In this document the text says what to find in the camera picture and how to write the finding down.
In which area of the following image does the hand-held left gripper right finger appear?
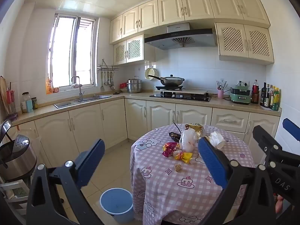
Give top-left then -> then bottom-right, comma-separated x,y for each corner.
197,136 -> 276,225

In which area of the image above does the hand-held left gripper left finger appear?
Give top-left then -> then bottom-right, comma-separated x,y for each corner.
26,139 -> 106,225

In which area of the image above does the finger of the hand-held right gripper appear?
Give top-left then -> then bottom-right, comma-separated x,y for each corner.
253,125 -> 300,167
282,118 -> 300,142

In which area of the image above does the white paper cup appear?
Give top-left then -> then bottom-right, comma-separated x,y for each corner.
208,131 -> 226,150

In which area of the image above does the yellow orange candy wrapper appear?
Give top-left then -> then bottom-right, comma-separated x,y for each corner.
173,150 -> 193,164

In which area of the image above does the white plastic bag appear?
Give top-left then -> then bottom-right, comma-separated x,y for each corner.
179,128 -> 197,153

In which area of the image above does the gold snack bag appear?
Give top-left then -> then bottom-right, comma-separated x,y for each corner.
185,123 -> 204,137

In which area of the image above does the magenta gold candy wrapper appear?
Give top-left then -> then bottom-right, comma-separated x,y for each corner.
162,142 -> 180,157

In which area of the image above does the blue plastic bucket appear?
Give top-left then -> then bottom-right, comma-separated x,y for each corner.
100,187 -> 134,224

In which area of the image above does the person's right hand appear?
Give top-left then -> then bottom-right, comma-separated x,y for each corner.
274,193 -> 285,214

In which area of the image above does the green bottle yellow label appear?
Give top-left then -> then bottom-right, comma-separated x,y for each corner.
272,87 -> 280,111

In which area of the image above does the dark bottle white label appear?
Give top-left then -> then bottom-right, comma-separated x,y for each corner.
265,84 -> 271,108

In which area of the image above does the cream base cabinet unit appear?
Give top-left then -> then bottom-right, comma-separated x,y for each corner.
9,94 -> 282,169

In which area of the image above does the dark glass bottle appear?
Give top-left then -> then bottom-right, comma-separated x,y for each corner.
260,82 -> 267,106

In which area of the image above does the dark soda bottle red label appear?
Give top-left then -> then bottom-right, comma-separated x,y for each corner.
251,80 -> 260,104

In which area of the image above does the green electric cooker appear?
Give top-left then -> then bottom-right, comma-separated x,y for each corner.
229,86 -> 251,105

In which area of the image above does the pink checked tablecloth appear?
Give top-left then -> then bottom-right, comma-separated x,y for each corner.
130,123 -> 256,225

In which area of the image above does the steel double sink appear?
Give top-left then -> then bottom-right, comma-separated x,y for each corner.
53,95 -> 112,109

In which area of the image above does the steel sink faucet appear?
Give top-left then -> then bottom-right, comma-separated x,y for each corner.
71,76 -> 84,101

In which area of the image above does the black glass gas hob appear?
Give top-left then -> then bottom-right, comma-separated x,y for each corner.
149,91 -> 211,102

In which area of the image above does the steel rice cooker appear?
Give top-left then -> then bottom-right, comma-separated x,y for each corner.
0,135 -> 37,182

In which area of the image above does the white low shelf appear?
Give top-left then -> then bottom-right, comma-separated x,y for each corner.
0,179 -> 31,216

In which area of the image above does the steel steamer pot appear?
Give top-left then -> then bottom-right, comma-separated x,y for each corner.
127,76 -> 143,93

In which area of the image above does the black portable burner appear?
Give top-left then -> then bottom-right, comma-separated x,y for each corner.
155,85 -> 183,91

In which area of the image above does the glass jar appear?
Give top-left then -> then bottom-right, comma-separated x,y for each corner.
22,92 -> 32,113

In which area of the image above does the steel wok with lid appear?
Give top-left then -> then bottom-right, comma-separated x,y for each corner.
148,74 -> 185,86

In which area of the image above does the large cream lattice door cabinet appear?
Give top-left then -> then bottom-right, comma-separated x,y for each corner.
214,23 -> 275,65

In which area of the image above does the cream perforated strainer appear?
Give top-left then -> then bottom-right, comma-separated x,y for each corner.
145,67 -> 158,80

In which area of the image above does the wooden cutting board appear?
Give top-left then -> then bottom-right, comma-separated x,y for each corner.
0,76 -> 11,115

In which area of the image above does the sliding kitchen window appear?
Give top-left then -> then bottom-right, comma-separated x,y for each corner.
47,14 -> 98,92

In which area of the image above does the small cream lattice door cabinet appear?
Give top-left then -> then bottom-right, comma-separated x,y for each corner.
114,35 -> 155,66

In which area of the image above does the black range hood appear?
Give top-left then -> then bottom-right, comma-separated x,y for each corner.
144,23 -> 217,50

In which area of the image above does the cream upper cabinet row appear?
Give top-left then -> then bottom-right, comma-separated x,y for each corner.
109,0 -> 271,45

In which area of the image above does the wall utensil rack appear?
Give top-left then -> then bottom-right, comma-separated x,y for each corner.
97,59 -> 119,72

